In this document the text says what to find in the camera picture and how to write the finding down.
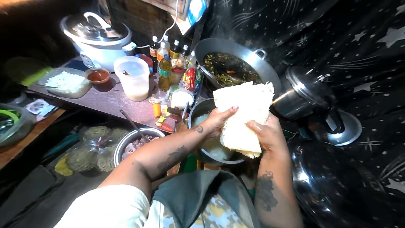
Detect bright green curved handle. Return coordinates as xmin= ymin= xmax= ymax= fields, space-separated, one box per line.
xmin=0 ymin=109 xmax=20 ymax=123

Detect person's body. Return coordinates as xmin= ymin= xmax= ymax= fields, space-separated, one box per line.
xmin=54 ymin=170 xmax=261 ymax=228

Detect white dried noodle block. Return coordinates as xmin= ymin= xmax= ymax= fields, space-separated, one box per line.
xmin=213 ymin=81 xmax=275 ymax=159

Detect printed white paper packet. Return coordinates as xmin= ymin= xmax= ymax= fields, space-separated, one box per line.
xmin=25 ymin=98 xmax=59 ymax=122

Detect grey pot with handles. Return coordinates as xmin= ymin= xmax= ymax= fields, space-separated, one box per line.
xmin=182 ymin=98 xmax=246 ymax=166

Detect bags of dried noodles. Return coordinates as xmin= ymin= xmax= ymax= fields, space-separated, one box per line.
xmin=65 ymin=126 xmax=130 ymax=173

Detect large metal wok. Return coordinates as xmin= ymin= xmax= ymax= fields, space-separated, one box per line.
xmin=194 ymin=38 xmax=281 ymax=97

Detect chopped white food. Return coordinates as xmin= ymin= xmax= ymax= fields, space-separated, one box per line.
xmin=45 ymin=71 xmax=83 ymax=93

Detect green plastic cover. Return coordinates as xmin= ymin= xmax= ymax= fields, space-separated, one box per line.
xmin=3 ymin=57 xmax=54 ymax=87

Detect clear plastic bag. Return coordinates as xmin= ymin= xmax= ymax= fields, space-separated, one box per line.
xmin=148 ymin=91 xmax=171 ymax=106

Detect blue white hanging packet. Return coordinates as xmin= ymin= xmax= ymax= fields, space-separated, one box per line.
xmin=176 ymin=0 xmax=208 ymax=35

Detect tall translucent plastic container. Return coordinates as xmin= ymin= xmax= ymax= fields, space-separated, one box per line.
xmin=113 ymin=56 xmax=150 ymax=102

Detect person's right forearm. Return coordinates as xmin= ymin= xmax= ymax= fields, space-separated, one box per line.
xmin=255 ymin=148 xmax=304 ymax=228

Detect round silver metal lid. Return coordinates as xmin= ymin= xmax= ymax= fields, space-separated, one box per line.
xmin=320 ymin=109 xmax=362 ymax=147

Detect small bowl of red sauce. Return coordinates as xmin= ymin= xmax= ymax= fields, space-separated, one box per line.
xmin=84 ymin=68 xmax=111 ymax=92

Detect pile of red packets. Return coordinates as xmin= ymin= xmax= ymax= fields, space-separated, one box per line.
xmin=182 ymin=67 xmax=201 ymax=93

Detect yellow plastic piece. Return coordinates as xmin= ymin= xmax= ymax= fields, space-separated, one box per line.
xmin=54 ymin=154 xmax=73 ymax=176

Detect black star-patterned curtain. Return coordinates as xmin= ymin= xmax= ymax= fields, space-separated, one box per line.
xmin=202 ymin=0 xmax=405 ymax=228

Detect metal bowl of meat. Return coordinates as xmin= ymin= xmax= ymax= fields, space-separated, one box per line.
xmin=113 ymin=127 xmax=166 ymax=168

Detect tub of white powder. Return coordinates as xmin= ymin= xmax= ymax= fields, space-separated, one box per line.
xmin=171 ymin=88 xmax=195 ymax=110

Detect dark red round container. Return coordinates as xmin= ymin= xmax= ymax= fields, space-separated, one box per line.
xmin=135 ymin=53 xmax=154 ymax=73

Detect white power cable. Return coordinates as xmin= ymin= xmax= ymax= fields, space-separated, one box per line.
xmin=136 ymin=0 xmax=179 ymax=49

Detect silver pressure cooker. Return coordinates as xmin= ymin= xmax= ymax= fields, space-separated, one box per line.
xmin=271 ymin=66 xmax=345 ymax=135

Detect translucent basin of greens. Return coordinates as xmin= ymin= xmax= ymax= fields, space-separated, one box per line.
xmin=0 ymin=103 xmax=37 ymax=147

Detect person's right hand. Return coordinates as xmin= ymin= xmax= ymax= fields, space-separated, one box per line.
xmin=246 ymin=111 xmax=287 ymax=154

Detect purplish brown table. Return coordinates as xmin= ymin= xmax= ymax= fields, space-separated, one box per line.
xmin=27 ymin=56 xmax=206 ymax=133

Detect meat pieces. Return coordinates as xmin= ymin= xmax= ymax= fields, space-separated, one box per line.
xmin=122 ymin=135 xmax=159 ymax=160

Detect wooden bench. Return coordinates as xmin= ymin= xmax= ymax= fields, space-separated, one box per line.
xmin=0 ymin=109 xmax=66 ymax=170

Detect jar with red lid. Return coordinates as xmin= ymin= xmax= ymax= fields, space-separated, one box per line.
xmin=170 ymin=66 xmax=187 ymax=86

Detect person's left forearm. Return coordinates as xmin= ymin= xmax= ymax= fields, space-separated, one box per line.
xmin=97 ymin=121 xmax=213 ymax=200

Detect group of assorted bottles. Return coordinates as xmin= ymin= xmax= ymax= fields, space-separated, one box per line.
xmin=149 ymin=35 xmax=197 ymax=92

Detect person's left hand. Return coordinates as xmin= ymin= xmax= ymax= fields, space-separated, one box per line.
xmin=202 ymin=106 xmax=239 ymax=138

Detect white rice cooker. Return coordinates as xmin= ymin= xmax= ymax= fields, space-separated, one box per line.
xmin=60 ymin=12 xmax=137 ymax=72

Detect shallow translucent plastic tub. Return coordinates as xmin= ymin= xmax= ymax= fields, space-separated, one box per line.
xmin=38 ymin=67 xmax=92 ymax=99

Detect dark soup with leaves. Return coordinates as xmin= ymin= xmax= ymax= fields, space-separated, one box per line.
xmin=203 ymin=52 xmax=262 ymax=87

